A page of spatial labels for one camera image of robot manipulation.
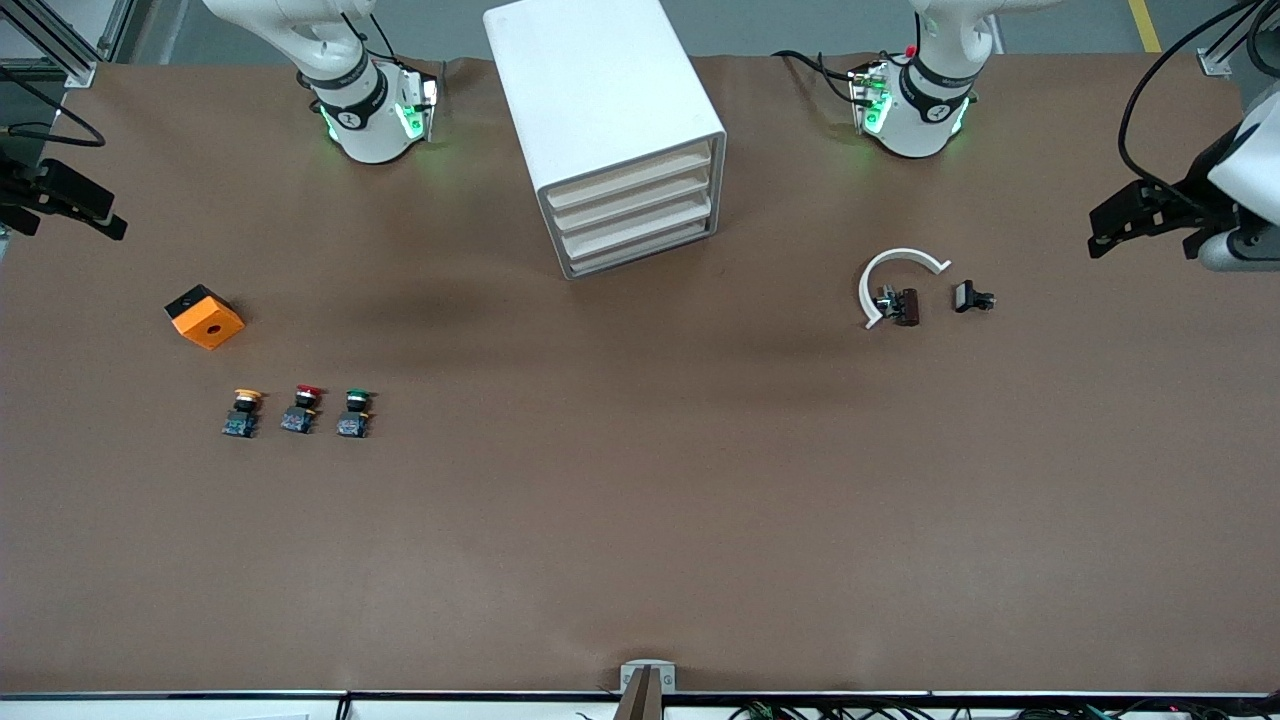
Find black base cable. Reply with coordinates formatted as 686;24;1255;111
772;48;871;106

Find white curved plastic ring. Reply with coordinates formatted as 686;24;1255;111
858;247;952;330

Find white drawer cabinet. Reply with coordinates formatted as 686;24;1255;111
483;0;728;281

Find small brown black component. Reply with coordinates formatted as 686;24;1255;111
875;285;921;327

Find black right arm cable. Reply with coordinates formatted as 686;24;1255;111
0;62;107;149

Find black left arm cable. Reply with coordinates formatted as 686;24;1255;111
1117;0;1280;211

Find grey metal camera bracket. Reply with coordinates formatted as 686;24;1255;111
619;660;677;720

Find orange box with hole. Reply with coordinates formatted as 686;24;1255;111
164;284;246;351

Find yellow push button switch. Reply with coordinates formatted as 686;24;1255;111
221;388;265;439

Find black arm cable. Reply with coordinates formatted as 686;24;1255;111
0;62;107;149
1117;0;1280;211

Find green push button switch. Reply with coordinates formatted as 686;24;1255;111
335;388;377;439

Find white plastic drawer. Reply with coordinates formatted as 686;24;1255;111
553;188;718;255
560;211;720;276
541;140;717;213
546;165;717;234

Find red push button switch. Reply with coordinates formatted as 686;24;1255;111
279;384;326;435

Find aluminium frame post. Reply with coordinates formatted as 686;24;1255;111
0;0;151;89
1197;0;1280;79

